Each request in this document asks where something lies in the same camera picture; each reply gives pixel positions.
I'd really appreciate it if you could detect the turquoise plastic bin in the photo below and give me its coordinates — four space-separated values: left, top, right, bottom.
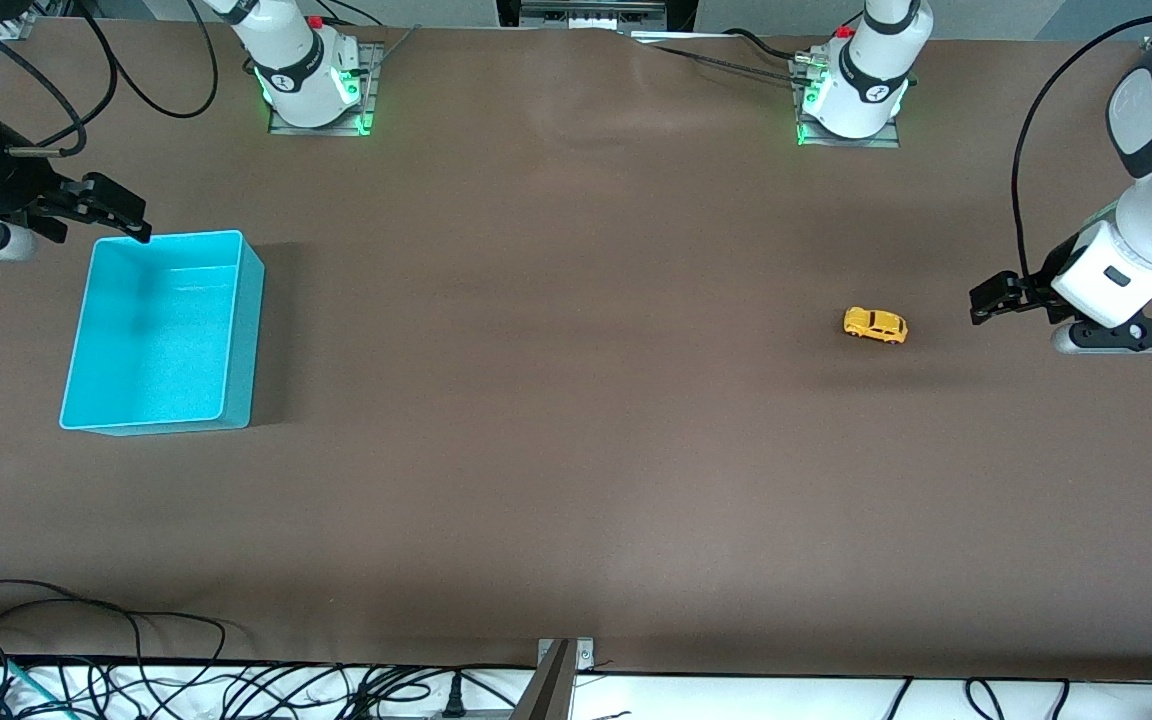
59 230 266 438

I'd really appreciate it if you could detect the black hanging right arm cable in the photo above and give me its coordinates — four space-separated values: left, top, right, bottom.
76 0 220 119

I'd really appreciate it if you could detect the thin grey cable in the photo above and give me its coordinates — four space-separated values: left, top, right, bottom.
361 24 424 81

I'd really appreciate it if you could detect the grey power strip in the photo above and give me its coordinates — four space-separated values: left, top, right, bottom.
519 0 669 29

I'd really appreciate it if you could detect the black looping cable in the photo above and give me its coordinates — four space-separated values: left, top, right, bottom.
0 578 229 669

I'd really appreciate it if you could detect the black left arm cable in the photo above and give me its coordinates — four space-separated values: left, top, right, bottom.
1011 10 1152 281

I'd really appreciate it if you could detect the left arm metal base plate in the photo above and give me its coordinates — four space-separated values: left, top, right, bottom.
794 52 903 149

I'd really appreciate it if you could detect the yellow beetle toy car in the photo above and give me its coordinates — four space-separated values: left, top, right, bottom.
843 306 909 346

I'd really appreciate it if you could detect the long black table cable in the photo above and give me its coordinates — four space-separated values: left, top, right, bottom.
626 32 817 89

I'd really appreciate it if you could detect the small metal table bracket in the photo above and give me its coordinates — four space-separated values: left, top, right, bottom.
536 637 596 673

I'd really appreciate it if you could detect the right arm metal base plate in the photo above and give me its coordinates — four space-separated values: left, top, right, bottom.
268 42 385 136

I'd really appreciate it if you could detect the black looped floor cable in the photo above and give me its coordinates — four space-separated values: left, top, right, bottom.
964 678 1009 720

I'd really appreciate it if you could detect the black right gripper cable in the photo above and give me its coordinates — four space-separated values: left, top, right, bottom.
0 20 89 159

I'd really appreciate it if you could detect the grey metal mast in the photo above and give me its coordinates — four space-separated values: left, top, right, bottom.
509 640 577 720

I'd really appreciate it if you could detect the short black table cable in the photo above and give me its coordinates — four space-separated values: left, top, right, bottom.
724 27 799 61

